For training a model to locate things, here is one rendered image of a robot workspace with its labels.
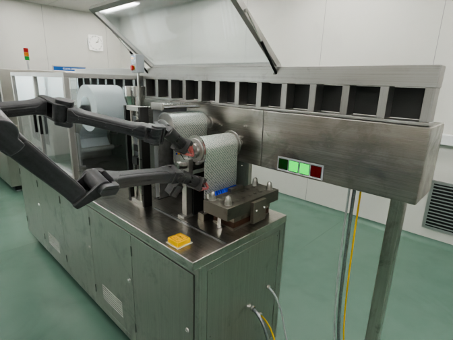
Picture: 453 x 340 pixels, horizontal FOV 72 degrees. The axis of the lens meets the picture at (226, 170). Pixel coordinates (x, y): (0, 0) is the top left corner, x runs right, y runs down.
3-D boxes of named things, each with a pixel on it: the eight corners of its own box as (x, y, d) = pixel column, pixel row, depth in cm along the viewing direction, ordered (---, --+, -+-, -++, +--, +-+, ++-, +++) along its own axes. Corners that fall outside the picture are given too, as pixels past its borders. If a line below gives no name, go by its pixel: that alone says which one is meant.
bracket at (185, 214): (176, 216, 161) (176, 158, 152) (187, 213, 165) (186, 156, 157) (183, 219, 157) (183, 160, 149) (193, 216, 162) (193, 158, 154)
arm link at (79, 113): (51, 125, 125) (52, 99, 121) (57, 121, 130) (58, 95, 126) (158, 149, 131) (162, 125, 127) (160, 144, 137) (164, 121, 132)
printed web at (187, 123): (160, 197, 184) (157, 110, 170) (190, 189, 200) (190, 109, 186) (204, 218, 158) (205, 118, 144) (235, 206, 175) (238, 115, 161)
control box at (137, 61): (128, 72, 181) (127, 54, 178) (139, 73, 185) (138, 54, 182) (133, 72, 176) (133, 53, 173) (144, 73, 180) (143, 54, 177)
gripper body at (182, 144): (187, 154, 139) (177, 145, 134) (172, 150, 146) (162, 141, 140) (194, 142, 141) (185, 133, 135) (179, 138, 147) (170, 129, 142)
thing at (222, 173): (203, 197, 155) (203, 162, 150) (235, 187, 172) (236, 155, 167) (204, 198, 155) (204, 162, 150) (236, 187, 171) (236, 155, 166)
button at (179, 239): (167, 242, 135) (167, 237, 134) (180, 237, 140) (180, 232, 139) (177, 248, 130) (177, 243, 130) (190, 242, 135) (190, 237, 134)
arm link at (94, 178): (83, 218, 100) (67, 200, 104) (116, 189, 104) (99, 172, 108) (-34, 137, 62) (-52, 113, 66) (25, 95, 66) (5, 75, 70)
